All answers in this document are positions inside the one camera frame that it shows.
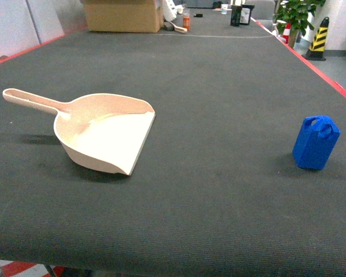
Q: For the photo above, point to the orange bottle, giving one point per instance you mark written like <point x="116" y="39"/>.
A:
<point x="186" y="21"/>

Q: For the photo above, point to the cardboard box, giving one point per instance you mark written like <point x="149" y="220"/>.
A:
<point x="136" y="16"/>

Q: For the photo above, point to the green potted plant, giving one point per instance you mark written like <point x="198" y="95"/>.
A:
<point x="297" y="12"/>

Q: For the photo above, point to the red white traffic cone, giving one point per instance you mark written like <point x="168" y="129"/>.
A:
<point x="286" y="33"/>

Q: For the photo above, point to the beige plastic dustpan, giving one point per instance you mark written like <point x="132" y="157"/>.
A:
<point x="101" y="131"/>

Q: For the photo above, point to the white paper cup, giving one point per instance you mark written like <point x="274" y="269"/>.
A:
<point x="224" y="8"/>

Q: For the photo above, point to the black box with label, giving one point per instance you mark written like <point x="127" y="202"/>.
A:
<point x="241" y="15"/>

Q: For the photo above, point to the yellow black traffic cone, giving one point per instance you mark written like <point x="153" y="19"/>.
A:
<point x="316" y="49"/>

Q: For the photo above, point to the wooden handled brush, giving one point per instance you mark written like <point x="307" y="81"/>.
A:
<point x="170" y="26"/>

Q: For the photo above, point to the blue 3D printed part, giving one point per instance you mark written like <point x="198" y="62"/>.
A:
<point x="315" y="142"/>

